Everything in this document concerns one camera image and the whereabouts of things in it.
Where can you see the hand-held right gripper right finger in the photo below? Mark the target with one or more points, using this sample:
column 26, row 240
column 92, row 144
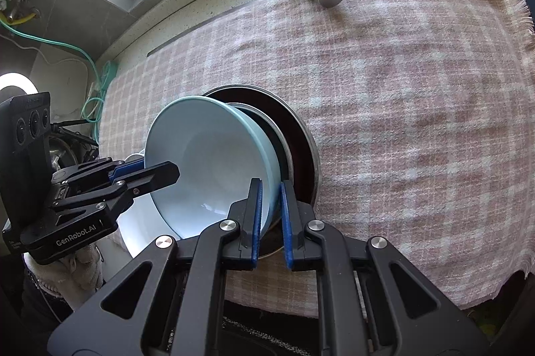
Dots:
column 286, row 226

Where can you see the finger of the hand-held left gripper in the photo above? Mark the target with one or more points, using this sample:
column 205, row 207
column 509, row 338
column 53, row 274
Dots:
column 125, row 171
column 154, row 176

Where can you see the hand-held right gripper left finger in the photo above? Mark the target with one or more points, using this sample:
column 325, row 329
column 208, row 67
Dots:
column 255, row 222

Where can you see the large white leaf-print plate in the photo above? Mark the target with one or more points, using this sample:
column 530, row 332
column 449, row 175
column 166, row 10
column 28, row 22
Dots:
column 138, row 222

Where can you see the light blue bowl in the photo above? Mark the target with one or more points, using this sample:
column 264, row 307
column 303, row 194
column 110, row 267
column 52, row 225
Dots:
column 200, row 155

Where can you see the small red steel bowl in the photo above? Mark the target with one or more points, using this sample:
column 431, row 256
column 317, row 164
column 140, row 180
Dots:
column 281, row 155

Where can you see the large steel bowl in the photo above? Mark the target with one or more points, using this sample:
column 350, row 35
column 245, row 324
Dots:
column 303, row 138

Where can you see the pink plaid cloth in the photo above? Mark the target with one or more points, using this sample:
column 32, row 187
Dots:
column 397, row 109

